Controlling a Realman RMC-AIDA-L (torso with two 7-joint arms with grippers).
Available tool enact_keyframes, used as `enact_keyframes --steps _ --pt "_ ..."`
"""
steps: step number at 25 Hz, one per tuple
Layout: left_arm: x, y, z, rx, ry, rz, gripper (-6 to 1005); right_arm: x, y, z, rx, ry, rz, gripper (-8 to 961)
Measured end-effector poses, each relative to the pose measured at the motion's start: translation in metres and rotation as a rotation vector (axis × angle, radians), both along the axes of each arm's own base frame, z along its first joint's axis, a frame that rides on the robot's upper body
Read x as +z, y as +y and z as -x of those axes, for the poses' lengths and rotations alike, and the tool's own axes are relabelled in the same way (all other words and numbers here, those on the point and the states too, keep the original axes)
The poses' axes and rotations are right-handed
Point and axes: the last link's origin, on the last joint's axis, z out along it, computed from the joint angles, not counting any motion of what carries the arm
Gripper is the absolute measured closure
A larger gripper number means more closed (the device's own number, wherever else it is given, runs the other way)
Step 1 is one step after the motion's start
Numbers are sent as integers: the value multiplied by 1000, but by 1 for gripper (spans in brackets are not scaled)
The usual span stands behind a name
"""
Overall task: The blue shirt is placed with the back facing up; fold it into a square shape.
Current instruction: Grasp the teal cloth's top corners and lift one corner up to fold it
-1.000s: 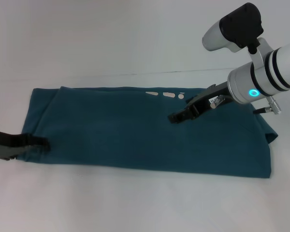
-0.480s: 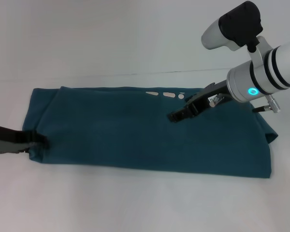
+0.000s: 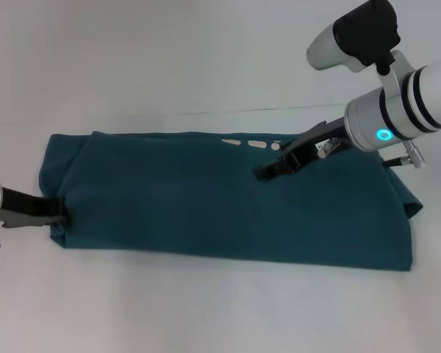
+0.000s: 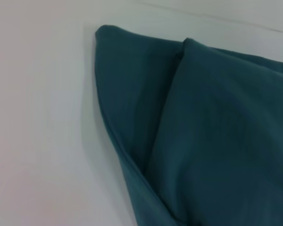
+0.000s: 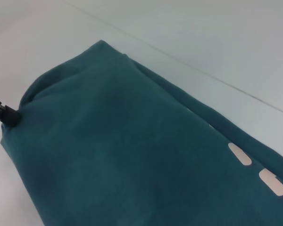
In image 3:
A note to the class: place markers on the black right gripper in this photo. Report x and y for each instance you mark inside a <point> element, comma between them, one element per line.
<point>316,145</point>

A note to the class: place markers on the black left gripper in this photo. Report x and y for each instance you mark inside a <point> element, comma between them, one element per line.
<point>25,209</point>

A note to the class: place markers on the teal blue t-shirt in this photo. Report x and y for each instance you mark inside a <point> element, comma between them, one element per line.
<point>206,202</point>

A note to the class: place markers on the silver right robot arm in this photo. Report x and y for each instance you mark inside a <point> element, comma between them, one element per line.
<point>389,117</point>

